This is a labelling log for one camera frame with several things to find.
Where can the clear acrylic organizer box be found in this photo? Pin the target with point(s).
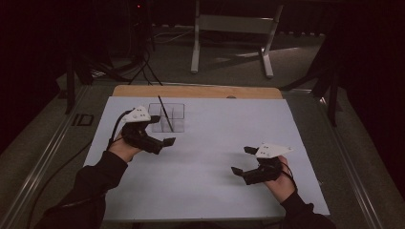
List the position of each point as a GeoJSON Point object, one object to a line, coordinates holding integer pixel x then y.
{"type": "Point", "coordinates": [173, 117]}

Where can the white metal stand frame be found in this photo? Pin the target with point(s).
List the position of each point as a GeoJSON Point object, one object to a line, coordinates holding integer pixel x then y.
{"type": "Point", "coordinates": [235, 24]}

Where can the dark equipment stand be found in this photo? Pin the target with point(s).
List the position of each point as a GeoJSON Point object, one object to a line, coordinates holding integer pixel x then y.
{"type": "Point", "coordinates": [140, 28]}

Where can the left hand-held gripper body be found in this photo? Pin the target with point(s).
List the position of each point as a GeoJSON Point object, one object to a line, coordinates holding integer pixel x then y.
{"type": "Point", "coordinates": [140, 136]}

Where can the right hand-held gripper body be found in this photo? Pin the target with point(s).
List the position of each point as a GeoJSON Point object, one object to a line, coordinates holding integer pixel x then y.
{"type": "Point", "coordinates": [264, 168]}

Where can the person's right hand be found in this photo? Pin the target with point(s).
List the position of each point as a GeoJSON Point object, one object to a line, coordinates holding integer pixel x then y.
{"type": "Point", "coordinates": [281, 187]}

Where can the black tripod stand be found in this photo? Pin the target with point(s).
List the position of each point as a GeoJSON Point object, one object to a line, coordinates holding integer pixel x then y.
{"type": "Point", "coordinates": [70, 86]}
{"type": "Point", "coordinates": [332, 95]}

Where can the person's left hand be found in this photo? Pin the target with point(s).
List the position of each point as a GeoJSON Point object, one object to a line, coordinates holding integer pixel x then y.
{"type": "Point", "coordinates": [122, 151]}

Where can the white table mat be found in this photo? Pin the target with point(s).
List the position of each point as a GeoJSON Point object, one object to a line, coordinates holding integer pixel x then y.
{"type": "Point", "coordinates": [207, 178]}

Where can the black makeup brush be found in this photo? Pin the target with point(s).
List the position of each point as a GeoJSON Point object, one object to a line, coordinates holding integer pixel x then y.
{"type": "Point", "coordinates": [165, 114]}

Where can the metal floor rail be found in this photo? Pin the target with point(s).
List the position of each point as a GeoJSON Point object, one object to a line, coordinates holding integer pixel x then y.
{"type": "Point", "coordinates": [350, 165]}
{"type": "Point", "coordinates": [38, 168]}

